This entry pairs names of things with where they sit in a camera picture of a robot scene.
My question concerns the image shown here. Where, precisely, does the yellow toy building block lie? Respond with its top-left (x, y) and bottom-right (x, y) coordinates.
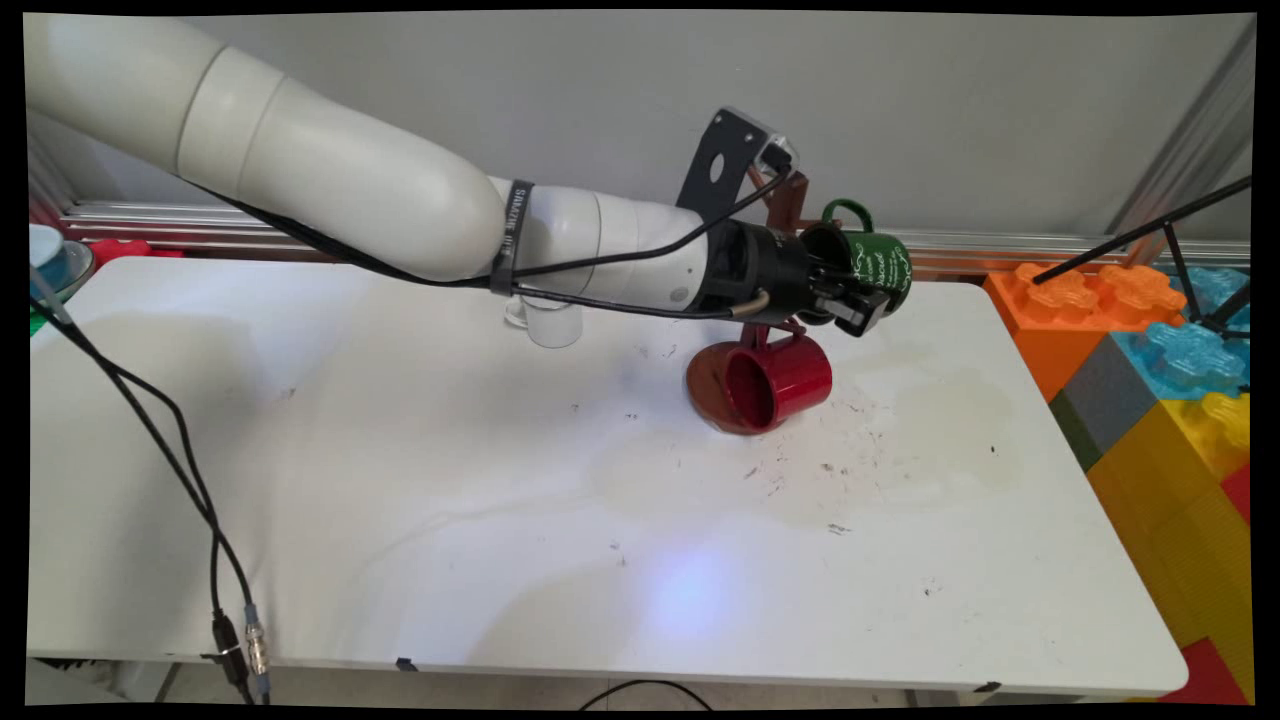
top-left (1085, 390), bottom-right (1253, 701)

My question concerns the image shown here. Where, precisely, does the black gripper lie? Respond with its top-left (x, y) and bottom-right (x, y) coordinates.
top-left (703, 222), bottom-right (894, 338)

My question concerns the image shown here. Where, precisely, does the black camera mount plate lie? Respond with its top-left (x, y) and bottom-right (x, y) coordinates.
top-left (675, 108), bottom-right (771, 226)

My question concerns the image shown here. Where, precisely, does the black floor cable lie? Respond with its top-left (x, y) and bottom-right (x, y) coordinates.
top-left (578, 680), bottom-right (713, 711)

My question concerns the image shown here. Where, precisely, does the brown wooden mug tree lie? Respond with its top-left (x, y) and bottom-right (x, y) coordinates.
top-left (686, 165), bottom-right (813, 437)

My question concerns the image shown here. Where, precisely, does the red toy building block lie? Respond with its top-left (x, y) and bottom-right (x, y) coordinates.
top-left (1220, 462), bottom-right (1253, 526)

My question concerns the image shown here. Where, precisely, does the orange toy building block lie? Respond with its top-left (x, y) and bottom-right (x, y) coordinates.
top-left (983, 262), bottom-right (1186, 401)

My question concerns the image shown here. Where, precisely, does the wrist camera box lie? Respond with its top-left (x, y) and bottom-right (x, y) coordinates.
top-left (745, 112), bottom-right (799, 179)

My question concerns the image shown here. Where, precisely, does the red plastic piece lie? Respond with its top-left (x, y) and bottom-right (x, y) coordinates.
top-left (90, 238), bottom-right (186, 266)

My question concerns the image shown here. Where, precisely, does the black camera cable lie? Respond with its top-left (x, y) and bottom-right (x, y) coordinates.
top-left (190, 165), bottom-right (793, 291)

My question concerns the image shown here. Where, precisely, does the translucent blue building block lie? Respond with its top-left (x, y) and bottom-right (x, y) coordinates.
top-left (1168, 265), bottom-right (1251, 323)
top-left (1110, 320), bottom-right (1251, 401)

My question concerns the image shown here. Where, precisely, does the light blue bowl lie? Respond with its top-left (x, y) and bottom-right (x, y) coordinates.
top-left (28, 224), bottom-right (96, 301)

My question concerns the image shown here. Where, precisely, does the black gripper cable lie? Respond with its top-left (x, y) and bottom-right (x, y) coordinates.
top-left (515, 285), bottom-right (771, 321)

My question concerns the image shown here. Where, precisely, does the black cable with silver connector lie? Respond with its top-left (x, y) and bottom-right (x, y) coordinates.
top-left (30, 265), bottom-right (276, 701)

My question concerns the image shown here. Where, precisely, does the green mug with white print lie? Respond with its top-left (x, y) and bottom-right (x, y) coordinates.
top-left (800, 198), bottom-right (913, 326)

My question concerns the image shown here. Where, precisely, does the grey toy building block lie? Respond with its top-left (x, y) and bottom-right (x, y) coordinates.
top-left (1060, 335), bottom-right (1161, 456)

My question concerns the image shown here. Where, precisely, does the red mug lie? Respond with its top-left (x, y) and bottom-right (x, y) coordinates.
top-left (722, 335), bottom-right (834, 433)

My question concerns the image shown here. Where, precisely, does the black velcro strap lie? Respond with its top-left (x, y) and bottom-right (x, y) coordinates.
top-left (488, 180), bottom-right (536, 296)

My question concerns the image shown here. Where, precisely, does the green toy building block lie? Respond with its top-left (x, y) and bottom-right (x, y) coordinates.
top-left (1048, 390), bottom-right (1103, 473)

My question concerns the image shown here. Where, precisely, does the black tripod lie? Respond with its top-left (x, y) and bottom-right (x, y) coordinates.
top-left (1030, 175), bottom-right (1253, 341)

